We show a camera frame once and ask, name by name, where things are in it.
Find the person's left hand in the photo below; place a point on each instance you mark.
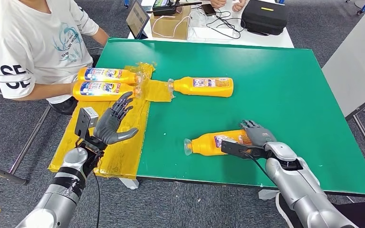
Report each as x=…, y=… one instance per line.
x=238, y=4

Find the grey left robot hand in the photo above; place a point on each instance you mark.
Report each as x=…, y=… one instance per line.
x=107, y=130

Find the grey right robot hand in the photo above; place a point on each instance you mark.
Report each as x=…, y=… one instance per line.
x=261, y=137

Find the person's right hand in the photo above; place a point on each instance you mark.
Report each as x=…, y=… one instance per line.
x=217, y=3

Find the orange detergent bottle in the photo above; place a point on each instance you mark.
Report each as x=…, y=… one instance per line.
x=204, y=144
x=129, y=91
x=185, y=89
x=129, y=77

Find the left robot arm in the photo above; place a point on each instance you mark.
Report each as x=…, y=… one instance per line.
x=63, y=192

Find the person's left forearm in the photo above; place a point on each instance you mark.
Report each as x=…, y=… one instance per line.
x=101, y=36

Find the person's right forearm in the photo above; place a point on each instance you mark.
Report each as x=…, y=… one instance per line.
x=44, y=92

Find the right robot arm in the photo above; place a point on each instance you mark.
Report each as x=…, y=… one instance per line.
x=299, y=188

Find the person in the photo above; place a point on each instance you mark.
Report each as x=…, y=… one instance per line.
x=352, y=214
x=217, y=3
x=28, y=37

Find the black smartphone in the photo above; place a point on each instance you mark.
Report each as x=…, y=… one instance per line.
x=208, y=10

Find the clear plastic box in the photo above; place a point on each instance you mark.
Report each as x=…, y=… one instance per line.
x=198, y=23

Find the black carrying case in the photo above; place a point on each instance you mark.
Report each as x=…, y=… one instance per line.
x=264, y=19

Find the yellow taped board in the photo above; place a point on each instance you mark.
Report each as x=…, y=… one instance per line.
x=119, y=157

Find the white table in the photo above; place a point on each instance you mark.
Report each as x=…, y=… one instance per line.
x=264, y=42

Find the black radio device with antenna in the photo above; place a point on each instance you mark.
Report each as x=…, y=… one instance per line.
x=163, y=11

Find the brown cardboard box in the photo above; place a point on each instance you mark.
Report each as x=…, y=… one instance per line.
x=170, y=30

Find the white table foot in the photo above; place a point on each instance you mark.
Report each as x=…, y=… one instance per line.
x=268, y=194
x=130, y=184

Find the yellow film patch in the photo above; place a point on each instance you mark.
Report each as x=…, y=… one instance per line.
x=157, y=91

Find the dark tablet with stand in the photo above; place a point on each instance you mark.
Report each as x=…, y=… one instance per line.
x=137, y=19

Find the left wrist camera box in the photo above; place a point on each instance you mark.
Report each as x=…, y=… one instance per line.
x=81, y=122

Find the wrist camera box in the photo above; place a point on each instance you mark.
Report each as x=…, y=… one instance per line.
x=81, y=122
x=236, y=148

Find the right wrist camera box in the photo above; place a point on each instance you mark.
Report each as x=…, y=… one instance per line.
x=236, y=148

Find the blue wheeled frame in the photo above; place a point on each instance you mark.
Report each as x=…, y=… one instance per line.
x=363, y=8

